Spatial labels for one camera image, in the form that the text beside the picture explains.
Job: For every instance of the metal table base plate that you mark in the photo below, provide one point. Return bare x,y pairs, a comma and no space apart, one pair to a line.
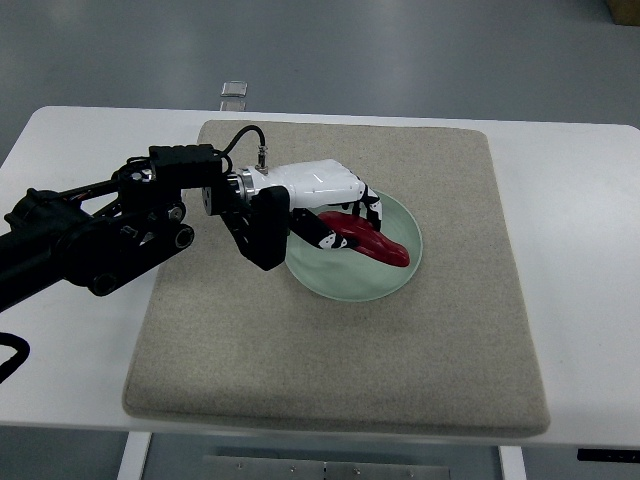
229,467

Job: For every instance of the light green round plate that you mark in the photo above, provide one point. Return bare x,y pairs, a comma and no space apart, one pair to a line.
347,275

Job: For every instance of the clear floor socket cover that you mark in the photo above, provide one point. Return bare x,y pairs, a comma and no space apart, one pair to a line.
234,89

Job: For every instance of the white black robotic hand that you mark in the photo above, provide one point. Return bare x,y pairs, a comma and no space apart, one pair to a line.
312,185

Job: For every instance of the white table leg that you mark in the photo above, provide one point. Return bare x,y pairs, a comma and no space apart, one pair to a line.
512,463
134,456

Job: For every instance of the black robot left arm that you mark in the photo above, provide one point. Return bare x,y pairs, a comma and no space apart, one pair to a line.
104,235

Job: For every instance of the beige fabric cushion mat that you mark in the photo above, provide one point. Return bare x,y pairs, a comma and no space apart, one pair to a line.
448,353

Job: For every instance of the black table control panel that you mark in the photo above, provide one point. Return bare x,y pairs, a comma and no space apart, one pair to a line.
608,455

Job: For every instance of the white table leg left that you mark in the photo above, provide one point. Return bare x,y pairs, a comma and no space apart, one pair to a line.
134,456

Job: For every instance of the white table leg right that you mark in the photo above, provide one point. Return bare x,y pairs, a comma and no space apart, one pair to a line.
512,463

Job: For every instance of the cardboard box corner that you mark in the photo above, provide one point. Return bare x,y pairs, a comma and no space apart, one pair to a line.
624,12

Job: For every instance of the red pepper with green stem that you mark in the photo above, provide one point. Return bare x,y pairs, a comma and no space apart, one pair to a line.
365,239

